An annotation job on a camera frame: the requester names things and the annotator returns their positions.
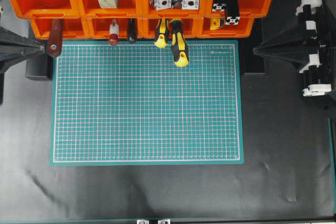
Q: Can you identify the orange bin bottom left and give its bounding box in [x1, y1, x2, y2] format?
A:
[29, 17, 91, 40]

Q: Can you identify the silver bracket bottom right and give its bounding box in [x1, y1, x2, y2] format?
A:
[158, 219, 171, 224]

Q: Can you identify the silver corner bracket left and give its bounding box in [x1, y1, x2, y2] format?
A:
[149, 0, 172, 10]

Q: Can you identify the yellow tool in bin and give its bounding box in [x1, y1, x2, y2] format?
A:
[209, 18, 225, 30]

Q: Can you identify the large yellow black screwdriver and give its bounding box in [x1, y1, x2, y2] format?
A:
[170, 19, 190, 67]

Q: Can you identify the small yellow black screwdriver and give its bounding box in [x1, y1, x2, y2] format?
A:
[154, 18, 169, 48]

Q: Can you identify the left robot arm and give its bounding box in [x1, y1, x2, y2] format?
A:
[1, 26, 53, 103]

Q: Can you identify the orange bin bottom right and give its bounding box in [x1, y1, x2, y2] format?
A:
[197, 17, 254, 38]

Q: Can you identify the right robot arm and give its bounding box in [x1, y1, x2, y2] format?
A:
[253, 0, 335, 120]

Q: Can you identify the black rack base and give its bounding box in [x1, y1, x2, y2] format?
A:
[25, 53, 53, 81]

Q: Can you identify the green cutting mat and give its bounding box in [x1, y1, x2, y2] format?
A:
[50, 40, 244, 166]

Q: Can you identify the silver bracket bottom left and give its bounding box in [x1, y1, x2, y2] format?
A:
[136, 219, 149, 224]

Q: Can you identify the brown wooden handle tool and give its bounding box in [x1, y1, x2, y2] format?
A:
[46, 19, 64, 58]

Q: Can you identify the silver corner bracket right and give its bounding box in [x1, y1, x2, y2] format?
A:
[182, 0, 200, 10]

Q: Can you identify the dark handle tool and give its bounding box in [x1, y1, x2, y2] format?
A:
[127, 18, 138, 44]

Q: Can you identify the red white handle tool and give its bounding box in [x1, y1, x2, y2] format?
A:
[108, 18, 119, 46]

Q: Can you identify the silver corner bracket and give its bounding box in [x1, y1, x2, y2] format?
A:
[182, 0, 200, 10]
[149, 0, 172, 10]

